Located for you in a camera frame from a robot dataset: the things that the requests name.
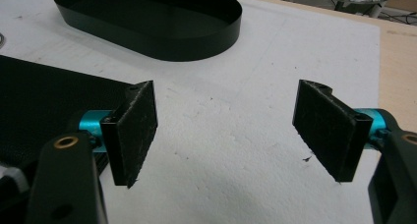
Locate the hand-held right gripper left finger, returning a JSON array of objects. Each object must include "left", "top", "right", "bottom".
[{"left": 78, "top": 80, "right": 159, "bottom": 190}]

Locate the black floor cable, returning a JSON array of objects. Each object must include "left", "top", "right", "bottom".
[{"left": 377, "top": 6, "right": 417, "bottom": 27}]

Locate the black oval tray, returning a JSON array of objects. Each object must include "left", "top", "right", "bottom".
[{"left": 53, "top": 0, "right": 243, "bottom": 63}]

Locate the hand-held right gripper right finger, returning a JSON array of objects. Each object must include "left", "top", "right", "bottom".
[{"left": 292, "top": 79, "right": 391, "bottom": 183}]

